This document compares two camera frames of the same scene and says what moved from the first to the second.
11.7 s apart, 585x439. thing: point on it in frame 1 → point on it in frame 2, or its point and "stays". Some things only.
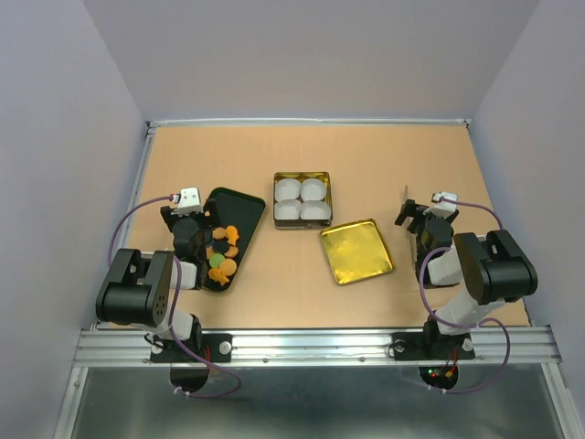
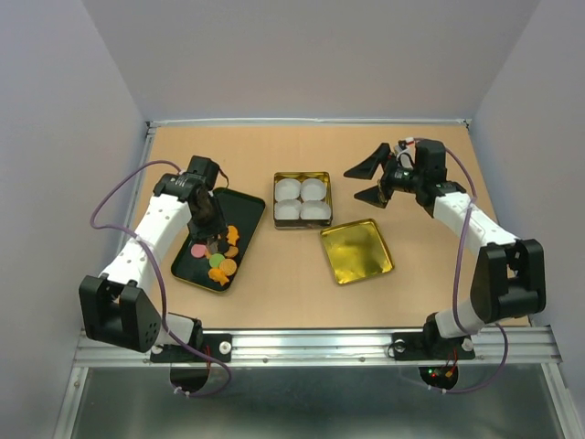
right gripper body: [417, 224] → [399, 178]
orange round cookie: [232, 251] stays
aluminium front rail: [127, 347] stays
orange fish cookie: [232, 235] stays
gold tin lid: [357, 251] stays
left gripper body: [203, 223] → [208, 222]
